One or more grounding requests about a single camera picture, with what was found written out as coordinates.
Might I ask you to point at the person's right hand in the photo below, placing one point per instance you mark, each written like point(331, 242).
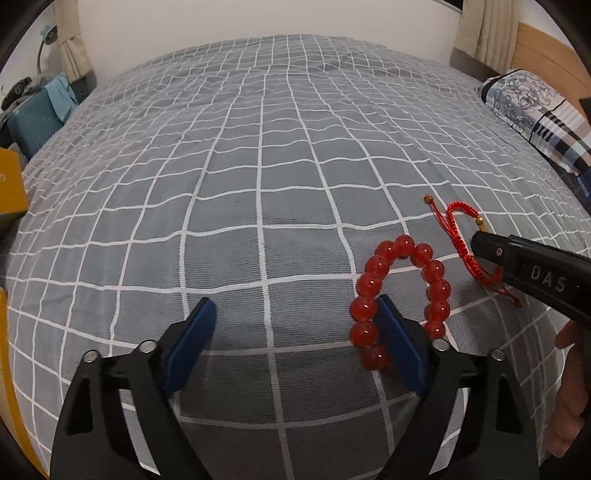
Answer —
point(570, 406)

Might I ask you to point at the blue plaid patterned pillow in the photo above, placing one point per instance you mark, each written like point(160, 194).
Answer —
point(531, 106)

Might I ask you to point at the beige curtain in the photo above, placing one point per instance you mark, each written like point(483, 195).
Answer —
point(76, 57)
point(485, 27)

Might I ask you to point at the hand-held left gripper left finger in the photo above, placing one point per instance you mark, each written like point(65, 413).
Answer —
point(189, 346)

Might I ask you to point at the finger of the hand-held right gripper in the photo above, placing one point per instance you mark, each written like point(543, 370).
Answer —
point(491, 251)

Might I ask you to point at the wooden headboard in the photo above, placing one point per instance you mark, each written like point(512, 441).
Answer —
point(549, 55)

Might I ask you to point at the blue desk lamp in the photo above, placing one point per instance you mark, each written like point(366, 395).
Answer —
point(46, 32)

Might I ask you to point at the grey grid bedsheet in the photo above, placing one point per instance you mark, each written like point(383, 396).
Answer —
point(258, 184)

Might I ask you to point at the yellow cardboard box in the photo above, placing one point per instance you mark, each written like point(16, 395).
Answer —
point(11, 184)

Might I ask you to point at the teal ribbed suitcase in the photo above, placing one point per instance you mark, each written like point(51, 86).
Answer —
point(32, 124)

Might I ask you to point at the light blue cloth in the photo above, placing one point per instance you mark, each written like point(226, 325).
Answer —
point(62, 97)

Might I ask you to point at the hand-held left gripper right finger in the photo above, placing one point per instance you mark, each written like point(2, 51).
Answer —
point(401, 346)

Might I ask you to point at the pile of dark gadgets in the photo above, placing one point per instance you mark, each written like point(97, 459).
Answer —
point(21, 90)

